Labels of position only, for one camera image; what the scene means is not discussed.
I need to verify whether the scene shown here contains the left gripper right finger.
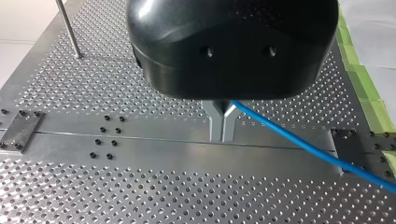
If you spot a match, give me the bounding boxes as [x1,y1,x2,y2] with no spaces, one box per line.
[221,100,250,143]

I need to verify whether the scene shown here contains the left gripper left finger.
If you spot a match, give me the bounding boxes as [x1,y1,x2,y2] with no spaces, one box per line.
[201,99,226,143]

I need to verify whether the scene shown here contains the metal post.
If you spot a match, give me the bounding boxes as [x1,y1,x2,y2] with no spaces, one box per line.
[55,0,84,61]

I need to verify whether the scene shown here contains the blue cable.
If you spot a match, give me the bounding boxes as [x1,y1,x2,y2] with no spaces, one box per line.
[231,99,396,194]

